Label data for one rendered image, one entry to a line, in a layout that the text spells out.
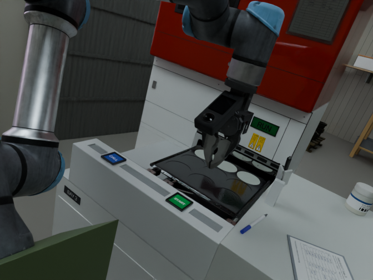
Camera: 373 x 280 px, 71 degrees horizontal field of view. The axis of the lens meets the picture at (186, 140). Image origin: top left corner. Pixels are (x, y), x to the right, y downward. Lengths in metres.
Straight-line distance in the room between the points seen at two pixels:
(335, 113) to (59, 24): 7.28
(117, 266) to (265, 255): 0.47
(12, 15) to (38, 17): 1.93
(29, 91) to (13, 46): 2.01
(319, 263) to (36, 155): 0.69
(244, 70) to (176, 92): 0.84
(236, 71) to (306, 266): 0.47
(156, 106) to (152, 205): 0.82
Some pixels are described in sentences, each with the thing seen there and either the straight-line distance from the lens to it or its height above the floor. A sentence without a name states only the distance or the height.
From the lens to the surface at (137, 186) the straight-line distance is 0.75.
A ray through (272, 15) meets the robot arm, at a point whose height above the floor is 1.44.
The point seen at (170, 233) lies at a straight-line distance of 0.72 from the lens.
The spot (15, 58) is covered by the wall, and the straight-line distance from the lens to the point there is 2.71.
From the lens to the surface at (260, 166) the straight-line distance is 1.21.
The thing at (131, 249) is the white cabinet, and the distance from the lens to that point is 0.86.
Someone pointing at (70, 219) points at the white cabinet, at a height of 0.68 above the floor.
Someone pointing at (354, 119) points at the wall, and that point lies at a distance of 7.59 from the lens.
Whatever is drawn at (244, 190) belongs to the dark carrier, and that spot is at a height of 0.90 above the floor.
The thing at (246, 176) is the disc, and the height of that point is 0.90.
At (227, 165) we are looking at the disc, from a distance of 1.17.
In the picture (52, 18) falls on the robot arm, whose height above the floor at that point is 1.32.
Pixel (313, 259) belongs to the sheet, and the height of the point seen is 0.97.
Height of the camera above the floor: 1.38
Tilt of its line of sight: 22 degrees down
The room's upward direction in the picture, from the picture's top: 16 degrees clockwise
